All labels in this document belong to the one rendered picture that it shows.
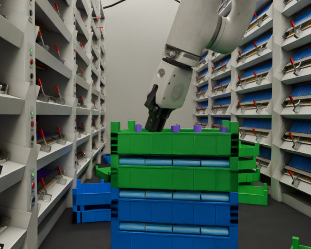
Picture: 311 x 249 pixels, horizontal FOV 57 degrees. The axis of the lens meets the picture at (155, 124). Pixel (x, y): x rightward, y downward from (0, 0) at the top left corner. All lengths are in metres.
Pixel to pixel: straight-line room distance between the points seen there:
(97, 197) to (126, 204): 0.69
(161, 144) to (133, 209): 0.17
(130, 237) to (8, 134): 0.46
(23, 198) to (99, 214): 0.55
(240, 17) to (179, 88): 0.20
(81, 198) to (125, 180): 0.72
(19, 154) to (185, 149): 0.49
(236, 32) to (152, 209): 0.44
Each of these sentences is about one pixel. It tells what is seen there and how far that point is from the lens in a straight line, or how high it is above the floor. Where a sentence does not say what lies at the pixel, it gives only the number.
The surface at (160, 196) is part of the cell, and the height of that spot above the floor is 0.30.
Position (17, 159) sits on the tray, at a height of 0.37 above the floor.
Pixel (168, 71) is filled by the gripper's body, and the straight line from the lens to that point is 0.63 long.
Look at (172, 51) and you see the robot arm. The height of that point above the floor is 0.63.
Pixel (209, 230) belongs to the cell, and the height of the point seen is 0.23.
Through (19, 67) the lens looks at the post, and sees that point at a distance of 0.93.
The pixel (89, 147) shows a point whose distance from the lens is 2.30.
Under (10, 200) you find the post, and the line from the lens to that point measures 0.96.
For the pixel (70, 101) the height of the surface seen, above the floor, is 0.57.
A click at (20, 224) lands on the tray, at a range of 0.97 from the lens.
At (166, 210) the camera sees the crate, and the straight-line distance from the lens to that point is 0.71.
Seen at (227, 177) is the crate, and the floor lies 0.35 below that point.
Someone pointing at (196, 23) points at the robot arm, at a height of 0.68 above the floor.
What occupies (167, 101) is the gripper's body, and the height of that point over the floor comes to 0.53.
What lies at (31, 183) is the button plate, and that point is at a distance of 0.97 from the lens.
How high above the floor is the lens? 0.49
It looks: 2 degrees down
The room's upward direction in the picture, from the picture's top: straight up
